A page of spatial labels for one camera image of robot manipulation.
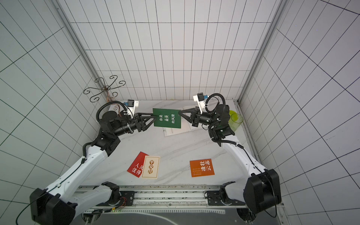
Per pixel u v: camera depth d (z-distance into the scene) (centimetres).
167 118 66
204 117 60
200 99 59
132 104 60
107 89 85
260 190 39
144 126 60
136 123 59
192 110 61
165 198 74
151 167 84
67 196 41
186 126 63
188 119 63
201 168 83
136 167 83
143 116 68
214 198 72
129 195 74
